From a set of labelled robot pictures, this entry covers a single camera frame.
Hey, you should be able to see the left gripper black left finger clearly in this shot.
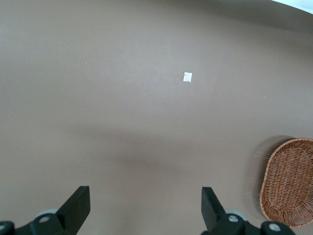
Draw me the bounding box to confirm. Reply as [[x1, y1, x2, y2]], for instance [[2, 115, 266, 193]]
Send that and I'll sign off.
[[0, 186, 91, 235]]

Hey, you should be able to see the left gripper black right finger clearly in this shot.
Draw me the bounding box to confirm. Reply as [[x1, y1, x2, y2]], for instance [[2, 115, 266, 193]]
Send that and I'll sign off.
[[201, 187, 297, 235]]

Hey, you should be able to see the brown table cloth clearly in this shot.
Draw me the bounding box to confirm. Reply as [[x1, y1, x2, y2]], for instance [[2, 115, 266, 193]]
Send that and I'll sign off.
[[0, 0, 313, 235]]

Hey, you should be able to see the brown oval wicker basket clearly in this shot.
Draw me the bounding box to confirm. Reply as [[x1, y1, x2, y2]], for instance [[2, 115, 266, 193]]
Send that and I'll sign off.
[[259, 138, 313, 229]]

